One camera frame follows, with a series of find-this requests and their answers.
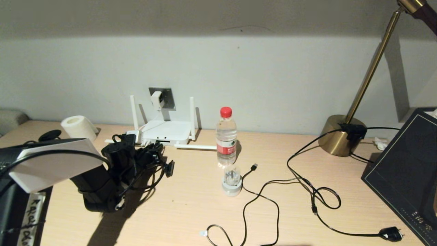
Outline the white adapter cable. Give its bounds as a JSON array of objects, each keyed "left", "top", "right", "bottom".
[{"left": 138, "top": 109, "right": 163, "bottom": 148}]

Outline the white power adapter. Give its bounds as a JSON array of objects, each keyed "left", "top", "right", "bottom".
[{"left": 151, "top": 91, "right": 165, "bottom": 111}]

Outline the white wifi router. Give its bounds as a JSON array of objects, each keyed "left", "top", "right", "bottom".
[{"left": 104, "top": 96, "right": 217, "bottom": 150}]

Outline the white power adapter plug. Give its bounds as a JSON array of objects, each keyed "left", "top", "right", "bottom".
[{"left": 126, "top": 130, "right": 144, "bottom": 144}]

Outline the clear water bottle red cap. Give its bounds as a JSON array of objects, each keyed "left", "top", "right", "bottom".
[{"left": 215, "top": 107, "right": 237, "bottom": 167}]

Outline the white toilet paper roll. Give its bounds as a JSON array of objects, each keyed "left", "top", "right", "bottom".
[{"left": 61, "top": 116, "right": 98, "bottom": 141}]

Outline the small white dome humidifier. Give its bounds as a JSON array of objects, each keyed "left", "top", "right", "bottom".
[{"left": 222, "top": 164, "right": 243, "bottom": 196}]

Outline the black round desk grommet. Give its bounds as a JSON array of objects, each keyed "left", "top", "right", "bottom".
[{"left": 39, "top": 130, "right": 62, "bottom": 142}]

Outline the brass desk lamp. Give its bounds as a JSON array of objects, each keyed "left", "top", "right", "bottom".
[{"left": 318, "top": 0, "right": 437, "bottom": 157}]

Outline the grey wall socket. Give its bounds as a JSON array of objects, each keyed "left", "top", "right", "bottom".
[{"left": 149, "top": 87, "right": 177, "bottom": 111}]

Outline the black usb cable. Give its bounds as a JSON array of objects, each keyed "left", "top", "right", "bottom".
[{"left": 200, "top": 164, "right": 316, "bottom": 246}]

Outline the black inline switch box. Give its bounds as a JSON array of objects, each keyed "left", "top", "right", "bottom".
[{"left": 338, "top": 124, "right": 367, "bottom": 144}]

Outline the thin black cable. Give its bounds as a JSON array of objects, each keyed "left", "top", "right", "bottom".
[{"left": 348, "top": 127, "right": 399, "bottom": 164}]

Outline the black lamp power cord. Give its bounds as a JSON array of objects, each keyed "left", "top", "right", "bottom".
[{"left": 286, "top": 128, "right": 405, "bottom": 242}]

